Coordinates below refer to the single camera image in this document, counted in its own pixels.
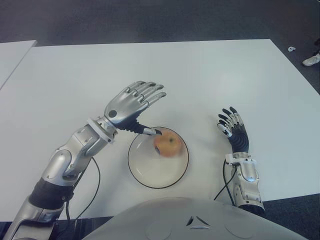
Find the white side table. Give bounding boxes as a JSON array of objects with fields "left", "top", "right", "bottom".
[{"left": 0, "top": 40, "right": 38, "bottom": 90}]

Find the white sneaker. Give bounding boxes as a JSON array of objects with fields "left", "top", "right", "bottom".
[{"left": 301, "top": 53, "right": 320, "bottom": 67}]

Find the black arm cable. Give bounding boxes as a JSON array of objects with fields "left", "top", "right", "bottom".
[
  {"left": 65, "top": 157, "right": 102, "bottom": 221},
  {"left": 213, "top": 161, "right": 237, "bottom": 206}
]

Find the white plate with black rim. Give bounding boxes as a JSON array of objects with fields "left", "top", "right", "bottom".
[{"left": 127, "top": 127, "right": 190, "bottom": 189}]

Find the red-yellow apple with blue sticker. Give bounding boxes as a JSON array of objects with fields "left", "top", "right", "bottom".
[{"left": 152, "top": 131, "right": 182, "bottom": 158}]

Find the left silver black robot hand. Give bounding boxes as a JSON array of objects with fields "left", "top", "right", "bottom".
[{"left": 103, "top": 80, "right": 167, "bottom": 137}]

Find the light grey robot torso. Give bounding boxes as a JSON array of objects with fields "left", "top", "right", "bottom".
[{"left": 79, "top": 196, "right": 320, "bottom": 240}]

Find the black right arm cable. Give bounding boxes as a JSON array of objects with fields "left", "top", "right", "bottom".
[{"left": 213, "top": 161, "right": 237, "bottom": 206}]

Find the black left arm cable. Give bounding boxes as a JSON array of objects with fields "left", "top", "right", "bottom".
[{"left": 65, "top": 157, "right": 102, "bottom": 221}]

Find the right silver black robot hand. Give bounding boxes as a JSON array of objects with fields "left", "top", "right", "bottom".
[{"left": 216, "top": 106, "right": 250, "bottom": 154}]

